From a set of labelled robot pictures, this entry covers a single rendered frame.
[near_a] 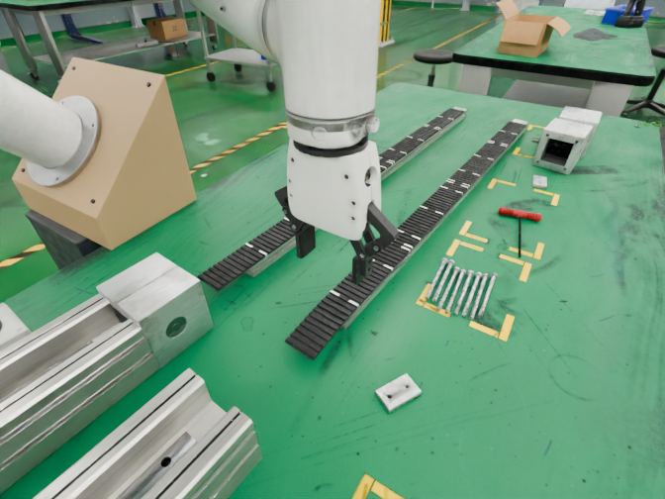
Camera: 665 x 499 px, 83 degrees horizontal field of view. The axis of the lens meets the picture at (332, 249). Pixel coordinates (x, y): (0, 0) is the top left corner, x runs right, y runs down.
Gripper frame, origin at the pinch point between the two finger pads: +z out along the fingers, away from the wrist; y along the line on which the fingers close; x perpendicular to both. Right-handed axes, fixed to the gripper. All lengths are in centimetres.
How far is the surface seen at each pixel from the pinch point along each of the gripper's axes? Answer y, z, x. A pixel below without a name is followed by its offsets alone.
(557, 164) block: -16, 12, -74
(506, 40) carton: 33, 6, -199
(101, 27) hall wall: 790, 70, -371
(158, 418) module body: 3.6, 5.6, 24.1
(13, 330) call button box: 30.4, 7.6, 27.6
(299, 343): 1.5, 11.7, 5.9
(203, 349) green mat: 13.1, 13.8, 13.2
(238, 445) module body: -3.4, 8.3, 20.8
